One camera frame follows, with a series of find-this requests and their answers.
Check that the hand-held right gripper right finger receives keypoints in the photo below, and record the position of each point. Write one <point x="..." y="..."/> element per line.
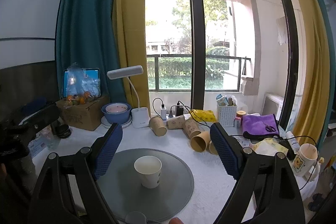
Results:
<point x="223" y="150"/>

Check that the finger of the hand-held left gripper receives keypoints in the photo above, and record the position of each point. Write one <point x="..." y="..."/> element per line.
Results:
<point x="48" y="112"/>

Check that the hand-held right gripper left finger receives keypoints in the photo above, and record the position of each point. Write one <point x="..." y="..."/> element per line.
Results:
<point x="107" y="150"/>

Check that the white paper cup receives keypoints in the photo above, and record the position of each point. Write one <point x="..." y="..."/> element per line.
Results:
<point x="148" y="174"/>

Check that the brown paper cup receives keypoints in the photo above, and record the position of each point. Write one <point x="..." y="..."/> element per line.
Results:
<point x="211" y="148"/>
<point x="158" y="127"/>
<point x="191" y="128"/>
<point x="200" y="140"/>
<point x="176" y="123"/>

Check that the black round container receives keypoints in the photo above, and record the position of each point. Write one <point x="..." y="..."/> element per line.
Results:
<point x="63" y="132"/>

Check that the orange fruit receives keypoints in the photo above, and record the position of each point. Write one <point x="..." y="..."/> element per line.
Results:
<point x="82" y="100"/>
<point x="69" y="98"/>

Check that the blue white paper packet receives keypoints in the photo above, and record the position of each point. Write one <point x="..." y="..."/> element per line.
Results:
<point x="38" y="146"/>

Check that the clear drinking glass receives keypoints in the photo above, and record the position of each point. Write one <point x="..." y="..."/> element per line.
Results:
<point x="52" y="141"/>

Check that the white plate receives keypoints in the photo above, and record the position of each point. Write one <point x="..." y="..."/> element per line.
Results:
<point x="127" y="124"/>

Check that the blue bowl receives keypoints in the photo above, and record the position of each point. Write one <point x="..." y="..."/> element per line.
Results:
<point x="115" y="118"/>

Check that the white mesh basket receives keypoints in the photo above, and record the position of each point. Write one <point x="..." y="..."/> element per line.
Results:
<point x="226" y="115"/>

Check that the cardboard box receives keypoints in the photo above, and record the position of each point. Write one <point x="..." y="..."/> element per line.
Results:
<point x="84" y="116"/>

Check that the yellow printed packet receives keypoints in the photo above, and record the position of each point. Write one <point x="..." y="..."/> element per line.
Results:
<point x="203" y="115"/>

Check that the small yellow lidded jar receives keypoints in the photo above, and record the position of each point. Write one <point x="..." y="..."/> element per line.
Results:
<point x="241" y="113"/>

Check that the clear plastic bag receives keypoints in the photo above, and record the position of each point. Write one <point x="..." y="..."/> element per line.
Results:
<point x="78" y="85"/>

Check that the purple cloth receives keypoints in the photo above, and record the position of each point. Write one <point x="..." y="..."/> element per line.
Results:
<point x="256" y="124"/>

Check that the pink bowl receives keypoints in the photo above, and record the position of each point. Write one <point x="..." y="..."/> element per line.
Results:
<point x="116" y="108"/>

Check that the pale yellow packet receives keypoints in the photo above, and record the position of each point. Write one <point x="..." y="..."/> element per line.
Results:
<point x="266" y="146"/>

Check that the white desk lamp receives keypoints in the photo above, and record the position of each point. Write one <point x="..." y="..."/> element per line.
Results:
<point x="140" y="117"/>

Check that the black scissors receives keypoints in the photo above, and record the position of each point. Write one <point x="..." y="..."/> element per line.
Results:
<point x="270" y="128"/>

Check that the black charger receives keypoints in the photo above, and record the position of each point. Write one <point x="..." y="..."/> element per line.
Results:
<point x="180" y="110"/>

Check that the tablet with blue screen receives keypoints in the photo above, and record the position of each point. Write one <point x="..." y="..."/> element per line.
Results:
<point x="95" y="74"/>

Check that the grey round mat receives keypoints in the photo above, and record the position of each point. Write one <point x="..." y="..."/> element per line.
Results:
<point x="173" y="187"/>

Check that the black power adapter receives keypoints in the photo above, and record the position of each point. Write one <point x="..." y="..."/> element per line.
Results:
<point x="286" y="149"/>

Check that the white power strip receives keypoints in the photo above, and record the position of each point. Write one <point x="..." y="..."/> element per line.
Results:
<point x="164" y="120"/>

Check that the white box appliance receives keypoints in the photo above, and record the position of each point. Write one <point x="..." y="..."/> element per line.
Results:
<point x="273" y="107"/>

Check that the white charger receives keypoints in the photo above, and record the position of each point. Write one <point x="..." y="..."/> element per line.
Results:
<point x="163" y="111"/>

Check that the white spray bottle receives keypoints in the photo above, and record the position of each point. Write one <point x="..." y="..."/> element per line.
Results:
<point x="292" y="142"/>

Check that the white round device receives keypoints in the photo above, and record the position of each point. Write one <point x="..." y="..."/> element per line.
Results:
<point x="136" y="217"/>

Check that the white bear mug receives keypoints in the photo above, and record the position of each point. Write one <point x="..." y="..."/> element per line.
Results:
<point x="304" y="161"/>

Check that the balcony railing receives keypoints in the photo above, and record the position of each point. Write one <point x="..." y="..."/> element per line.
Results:
<point x="183" y="56"/>

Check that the yellow curtain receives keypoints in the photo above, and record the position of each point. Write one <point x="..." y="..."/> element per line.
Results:
<point x="131" y="16"/>
<point x="312" y="69"/>

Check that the white hanging cloth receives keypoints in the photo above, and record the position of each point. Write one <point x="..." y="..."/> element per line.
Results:
<point x="281" y="29"/>

